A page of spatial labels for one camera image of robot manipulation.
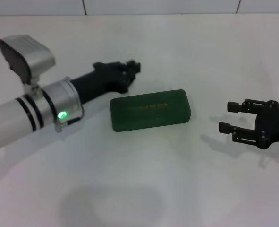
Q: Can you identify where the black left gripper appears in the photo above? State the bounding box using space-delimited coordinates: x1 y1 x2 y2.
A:
69 60 142 105

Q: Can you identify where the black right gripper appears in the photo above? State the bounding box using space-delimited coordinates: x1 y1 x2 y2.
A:
218 98 279 151

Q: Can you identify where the green glasses case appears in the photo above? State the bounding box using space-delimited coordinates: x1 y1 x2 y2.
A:
110 89 192 133

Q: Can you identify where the left gripper connector cable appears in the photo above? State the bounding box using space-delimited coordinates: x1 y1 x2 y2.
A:
55 117 81 133

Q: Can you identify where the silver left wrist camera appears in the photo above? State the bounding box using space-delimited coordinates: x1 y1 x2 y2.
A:
0 35 56 85

